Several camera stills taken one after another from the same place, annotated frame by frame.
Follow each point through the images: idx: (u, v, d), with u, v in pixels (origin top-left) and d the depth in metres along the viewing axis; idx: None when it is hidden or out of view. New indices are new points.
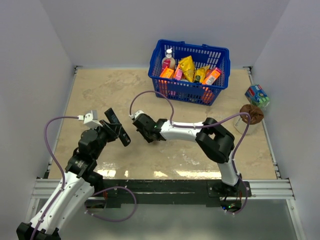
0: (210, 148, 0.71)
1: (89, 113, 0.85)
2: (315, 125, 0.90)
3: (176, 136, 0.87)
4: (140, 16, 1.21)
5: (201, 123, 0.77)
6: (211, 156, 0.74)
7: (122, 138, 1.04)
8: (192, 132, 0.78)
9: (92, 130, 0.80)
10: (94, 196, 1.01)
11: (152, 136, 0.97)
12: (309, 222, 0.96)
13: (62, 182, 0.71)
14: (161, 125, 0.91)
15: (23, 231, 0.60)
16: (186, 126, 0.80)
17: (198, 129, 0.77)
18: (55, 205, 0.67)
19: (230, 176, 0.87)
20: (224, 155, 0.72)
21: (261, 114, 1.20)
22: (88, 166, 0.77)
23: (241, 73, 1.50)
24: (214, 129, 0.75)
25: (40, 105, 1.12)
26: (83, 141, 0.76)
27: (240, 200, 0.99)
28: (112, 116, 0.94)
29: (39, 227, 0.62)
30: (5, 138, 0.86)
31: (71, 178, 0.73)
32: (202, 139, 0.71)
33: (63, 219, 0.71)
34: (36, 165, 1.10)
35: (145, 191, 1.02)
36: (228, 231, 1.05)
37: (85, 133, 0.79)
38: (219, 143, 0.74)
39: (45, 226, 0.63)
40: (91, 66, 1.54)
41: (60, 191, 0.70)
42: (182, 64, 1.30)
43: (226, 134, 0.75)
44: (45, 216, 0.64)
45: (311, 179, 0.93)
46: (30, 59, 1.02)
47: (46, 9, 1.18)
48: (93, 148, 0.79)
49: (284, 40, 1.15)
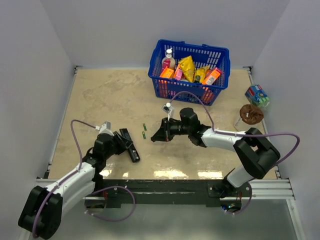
0: (247, 158, 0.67)
1: (104, 124, 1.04)
2: (316, 125, 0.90)
3: (218, 144, 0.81)
4: (140, 16, 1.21)
5: (244, 132, 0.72)
6: (250, 168, 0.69)
7: (131, 154, 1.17)
8: (232, 139, 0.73)
9: (106, 133, 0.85)
10: (96, 196, 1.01)
11: (193, 140, 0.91)
12: (309, 221, 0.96)
13: (80, 166, 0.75)
14: (204, 130, 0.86)
15: (37, 193, 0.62)
16: (227, 133, 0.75)
17: (239, 137, 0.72)
18: (71, 179, 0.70)
19: (242, 181, 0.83)
20: (263, 169, 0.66)
21: (261, 114, 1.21)
22: (99, 165, 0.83)
23: (241, 73, 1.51)
24: (258, 141, 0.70)
25: (39, 105, 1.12)
26: (99, 141, 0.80)
27: (240, 200, 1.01)
28: (125, 133, 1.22)
29: (55, 192, 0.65)
30: (5, 138, 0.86)
31: (87, 166, 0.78)
32: (240, 146, 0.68)
33: (66, 202, 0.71)
34: (36, 166, 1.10)
35: (145, 191, 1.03)
36: (229, 231, 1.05)
37: (100, 134, 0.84)
38: (262, 156, 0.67)
39: (61, 192, 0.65)
40: (91, 66, 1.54)
41: (77, 171, 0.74)
42: (182, 64, 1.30)
43: (270, 148, 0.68)
44: (61, 185, 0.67)
45: (312, 179, 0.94)
46: (30, 59, 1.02)
47: (46, 10, 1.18)
48: (106, 149, 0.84)
49: (284, 39, 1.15)
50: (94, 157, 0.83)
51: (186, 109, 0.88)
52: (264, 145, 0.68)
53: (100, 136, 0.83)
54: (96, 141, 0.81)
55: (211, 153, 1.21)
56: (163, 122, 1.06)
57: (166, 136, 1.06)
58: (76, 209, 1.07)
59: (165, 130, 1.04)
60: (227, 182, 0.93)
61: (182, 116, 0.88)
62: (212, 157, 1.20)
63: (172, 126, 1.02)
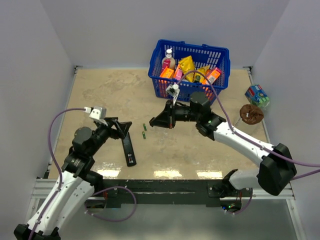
0: (271, 179, 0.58)
1: (98, 111, 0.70)
2: (316, 125, 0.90)
3: (231, 145, 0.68)
4: (139, 16, 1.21)
5: (271, 147, 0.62)
6: (265, 183, 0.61)
7: (126, 157, 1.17)
8: (256, 151, 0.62)
9: (87, 128, 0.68)
10: (94, 197, 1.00)
11: (200, 130, 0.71)
12: (309, 221, 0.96)
13: (59, 183, 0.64)
14: (216, 122, 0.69)
15: (20, 233, 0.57)
16: (251, 142, 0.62)
17: (265, 152, 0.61)
18: (52, 206, 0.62)
19: (245, 185, 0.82)
20: (279, 190, 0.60)
21: (261, 114, 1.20)
22: (85, 166, 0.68)
23: (241, 73, 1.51)
24: (282, 160, 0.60)
25: (39, 105, 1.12)
26: (78, 140, 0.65)
27: (240, 200, 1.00)
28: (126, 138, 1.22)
29: (37, 229, 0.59)
30: (6, 138, 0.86)
31: (68, 176, 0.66)
32: (269, 167, 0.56)
33: (63, 217, 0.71)
34: (36, 166, 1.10)
35: (145, 192, 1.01)
36: (228, 231, 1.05)
37: (79, 130, 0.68)
38: (284, 177, 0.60)
39: (43, 228, 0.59)
40: (91, 66, 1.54)
41: (57, 191, 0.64)
42: (182, 64, 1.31)
43: (291, 168, 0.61)
44: (42, 217, 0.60)
45: (311, 179, 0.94)
46: (30, 60, 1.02)
47: (46, 10, 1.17)
48: (89, 146, 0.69)
49: (283, 40, 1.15)
50: (77, 157, 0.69)
51: (197, 94, 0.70)
52: (288, 166, 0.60)
53: (77, 134, 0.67)
54: (73, 141, 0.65)
55: (211, 153, 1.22)
56: (165, 106, 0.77)
57: (169, 123, 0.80)
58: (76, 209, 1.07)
59: (168, 116, 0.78)
60: (227, 182, 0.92)
61: (193, 102, 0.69)
62: (212, 157, 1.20)
63: (177, 111, 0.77)
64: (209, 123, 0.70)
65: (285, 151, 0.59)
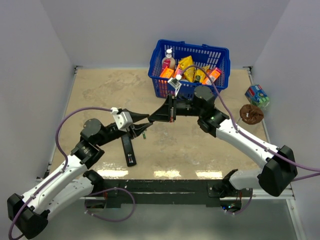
0: (273, 180, 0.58)
1: (121, 121, 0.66)
2: (316, 125, 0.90)
3: (233, 144, 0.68)
4: (139, 17, 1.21)
5: (275, 149, 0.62)
6: (266, 184, 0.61)
7: (127, 157, 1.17)
8: (261, 152, 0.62)
9: (98, 120, 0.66)
10: (94, 196, 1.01)
11: (202, 126, 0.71)
12: (309, 221, 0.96)
13: (64, 165, 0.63)
14: (220, 119, 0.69)
15: (13, 203, 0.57)
16: (255, 142, 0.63)
17: (270, 153, 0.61)
18: (51, 185, 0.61)
19: (246, 185, 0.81)
20: (280, 190, 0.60)
21: (261, 114, 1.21)
22: (93, 157, 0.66)
23: (241, 73, 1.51)
24: (284, 162, 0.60)
25: (39, 105, 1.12)
26: (85, 132, 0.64)
27: (240, 200, 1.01)
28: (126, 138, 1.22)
29: (29, 204, 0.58)
30: (6, 138, 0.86)
31: (74, 160, 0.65)
32: (272, 168, 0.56)
33: (57, 203, 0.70)
34: (36, 166, 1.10)
35: (145, 191, 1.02)
36: (229, 231, 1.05)
37: (89, 121, 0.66)
38: (285, 179, 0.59)
39: (36, 204, 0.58)
40: (91, 66, 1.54)
41: (60, 173, 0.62)
42: (182, 64, 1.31)
43: (293, 170, 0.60)
44: (38, 194, 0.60)
45: (311, 179, 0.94)
46: (29, 60, 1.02)
47: (46, 10, 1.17)
48: (97, 140, 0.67)
49: (283, 40, 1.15)
50: (88, 146, 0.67)
51: (201, 90, 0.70)
52: (290, 168, 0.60)
53: (86, 125, 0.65)
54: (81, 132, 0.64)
55: (211, 153, 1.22)
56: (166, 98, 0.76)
57: (170, 116, 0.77)
58: (76, 208, 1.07)
59: (169, 108, 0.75)
60: (227, 182, 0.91)
61: (197, 97, 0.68)
62: (212, 157, 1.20)
63: (178, 105, 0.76)
64: (212, 120, 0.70)
65: (289, 153, 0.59)
